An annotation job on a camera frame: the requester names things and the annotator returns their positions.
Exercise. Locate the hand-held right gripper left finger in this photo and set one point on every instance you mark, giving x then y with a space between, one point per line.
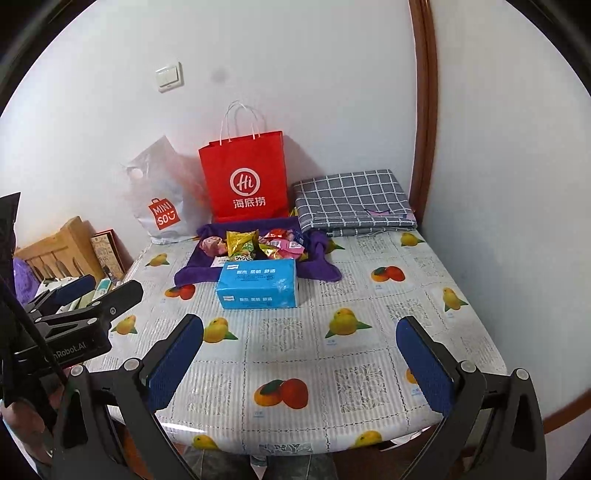
178 364

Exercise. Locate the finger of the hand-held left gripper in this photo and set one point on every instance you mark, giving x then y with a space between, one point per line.
106 307
69 288

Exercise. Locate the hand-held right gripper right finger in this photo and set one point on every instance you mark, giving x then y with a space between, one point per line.
422 364

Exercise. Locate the blue tissue box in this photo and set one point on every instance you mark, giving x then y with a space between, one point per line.
258 284

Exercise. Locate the pink peach snack packet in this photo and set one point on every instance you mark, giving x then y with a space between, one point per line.
213 244

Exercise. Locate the green rice cracker packet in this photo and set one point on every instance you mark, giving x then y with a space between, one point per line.
241 254

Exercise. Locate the yellow rice cracker packet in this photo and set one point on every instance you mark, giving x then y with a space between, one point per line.
242 241

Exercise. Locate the yellow red snack packet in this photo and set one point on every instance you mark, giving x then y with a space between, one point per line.
269 254

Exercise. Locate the pink barcode snack packet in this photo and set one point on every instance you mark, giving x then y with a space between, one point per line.
291 249

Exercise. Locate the blue snack packet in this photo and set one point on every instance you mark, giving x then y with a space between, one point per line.
299 238

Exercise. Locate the person's left hand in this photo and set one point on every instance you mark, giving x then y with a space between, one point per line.
27 429

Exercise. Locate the teal white packet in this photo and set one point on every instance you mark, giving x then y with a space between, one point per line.
102 288

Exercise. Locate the wooden headboard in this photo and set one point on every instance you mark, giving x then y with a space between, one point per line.
55 249

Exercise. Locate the brown patterned box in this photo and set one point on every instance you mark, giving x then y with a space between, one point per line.
107 254

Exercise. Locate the fruit print tablecloth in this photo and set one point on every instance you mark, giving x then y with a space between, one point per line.
286 341

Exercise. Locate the white plastic shopping bag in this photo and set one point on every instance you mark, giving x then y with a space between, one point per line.
161 203

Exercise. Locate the person's grey trousers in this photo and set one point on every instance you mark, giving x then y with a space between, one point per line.
263 466

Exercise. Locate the purple towel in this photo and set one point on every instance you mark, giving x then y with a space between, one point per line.
323 267

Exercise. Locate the grey checked folded cloth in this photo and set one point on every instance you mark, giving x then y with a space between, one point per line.
355 203

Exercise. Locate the red paper bag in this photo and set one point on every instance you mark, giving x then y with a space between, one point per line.
244 184

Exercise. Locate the white light switch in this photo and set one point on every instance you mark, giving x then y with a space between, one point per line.
169 77

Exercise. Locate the brown wooden door frame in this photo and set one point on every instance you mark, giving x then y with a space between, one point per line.
425 115

